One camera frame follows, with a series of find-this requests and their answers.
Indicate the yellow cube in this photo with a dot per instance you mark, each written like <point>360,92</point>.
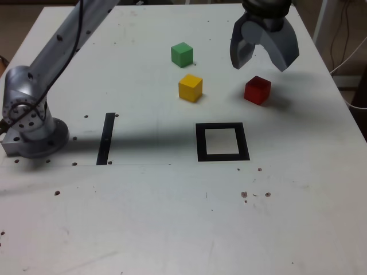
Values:
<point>189,88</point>

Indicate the green cube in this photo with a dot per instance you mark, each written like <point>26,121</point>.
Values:
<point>180,55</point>

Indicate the black tape square outline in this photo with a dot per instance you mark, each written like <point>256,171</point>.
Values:
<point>200,143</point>

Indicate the white post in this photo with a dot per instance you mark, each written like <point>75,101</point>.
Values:
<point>319,23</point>

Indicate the black tape strip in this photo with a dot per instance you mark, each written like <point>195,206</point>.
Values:
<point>105,140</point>

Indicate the red cube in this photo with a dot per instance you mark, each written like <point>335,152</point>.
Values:
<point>256,91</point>

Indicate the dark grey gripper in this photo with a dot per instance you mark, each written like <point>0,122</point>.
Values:
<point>272,25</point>

